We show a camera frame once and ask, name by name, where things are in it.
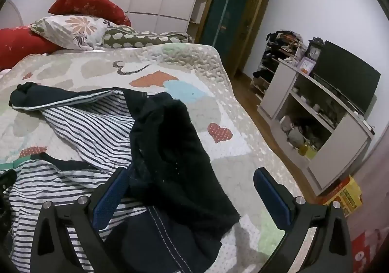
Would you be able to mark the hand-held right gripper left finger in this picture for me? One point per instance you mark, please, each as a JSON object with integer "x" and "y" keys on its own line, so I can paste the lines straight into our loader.
{"x": 110, "y": 198}

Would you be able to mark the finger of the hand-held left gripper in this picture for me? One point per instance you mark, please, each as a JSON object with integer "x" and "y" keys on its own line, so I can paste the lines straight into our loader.
{"x": 7, "y": 179}

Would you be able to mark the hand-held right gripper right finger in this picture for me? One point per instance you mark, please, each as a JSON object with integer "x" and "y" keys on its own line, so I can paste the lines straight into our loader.
{"x": 271, "y": 197}

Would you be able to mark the navy striped shirt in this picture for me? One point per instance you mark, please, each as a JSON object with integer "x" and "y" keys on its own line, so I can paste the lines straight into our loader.
{"x": 170, "y": 145}

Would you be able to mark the yellow bottle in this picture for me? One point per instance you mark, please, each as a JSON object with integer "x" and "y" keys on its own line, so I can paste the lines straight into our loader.
{"x": 303, "y": 149}

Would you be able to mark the grey television cabinet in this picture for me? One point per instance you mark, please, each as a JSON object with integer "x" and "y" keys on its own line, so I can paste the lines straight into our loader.
{"x": 334, "y": 151}

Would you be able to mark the yellow cardboard box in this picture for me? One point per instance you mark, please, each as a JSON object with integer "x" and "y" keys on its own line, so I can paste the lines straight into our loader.
{"x": 349, "y": 197}

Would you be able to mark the red patterned box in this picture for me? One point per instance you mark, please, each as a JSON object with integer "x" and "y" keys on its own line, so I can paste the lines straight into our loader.
{"x": 364, "y": 245}

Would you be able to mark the shoe rack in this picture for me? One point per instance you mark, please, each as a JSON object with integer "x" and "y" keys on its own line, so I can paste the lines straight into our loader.
{"x": 267, "y": 63}

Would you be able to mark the red pillow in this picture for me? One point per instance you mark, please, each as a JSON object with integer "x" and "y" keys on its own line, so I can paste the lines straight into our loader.
{"x": 82, "y": 2}
{"x": 18, "y": 45}

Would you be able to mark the black television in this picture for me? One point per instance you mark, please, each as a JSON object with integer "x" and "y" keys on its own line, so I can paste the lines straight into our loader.
{"x": 343, "y": 75}

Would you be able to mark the heart print quilted bedspread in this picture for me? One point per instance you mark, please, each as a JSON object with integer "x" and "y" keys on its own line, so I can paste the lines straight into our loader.
{"x": 197, "y": 72}

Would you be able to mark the dark table clock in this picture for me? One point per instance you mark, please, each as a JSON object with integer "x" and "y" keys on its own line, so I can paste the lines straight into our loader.
{"x": 314, "y": 52}

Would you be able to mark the floral white pillow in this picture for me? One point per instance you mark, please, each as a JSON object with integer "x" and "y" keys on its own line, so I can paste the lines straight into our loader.
{"x": 67, "y": 29}

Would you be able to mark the olive cloud print pillow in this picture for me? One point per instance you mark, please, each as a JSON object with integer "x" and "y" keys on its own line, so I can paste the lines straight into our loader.
{"x": 136, "y": 38}

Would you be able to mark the round white panel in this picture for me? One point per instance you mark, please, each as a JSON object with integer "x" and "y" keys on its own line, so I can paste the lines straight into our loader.
{"x": 9, "y": 16}

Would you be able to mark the green door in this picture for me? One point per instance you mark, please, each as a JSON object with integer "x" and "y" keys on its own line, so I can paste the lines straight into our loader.
{"x": 221, "y": 17}

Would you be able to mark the purple photo frame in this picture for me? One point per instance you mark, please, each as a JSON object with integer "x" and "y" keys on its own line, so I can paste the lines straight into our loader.
{"x": 306, "y": 66}

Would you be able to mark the wooden door frame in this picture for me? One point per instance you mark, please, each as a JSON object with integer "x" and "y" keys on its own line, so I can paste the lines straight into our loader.
{"x": 252, "y": 23}

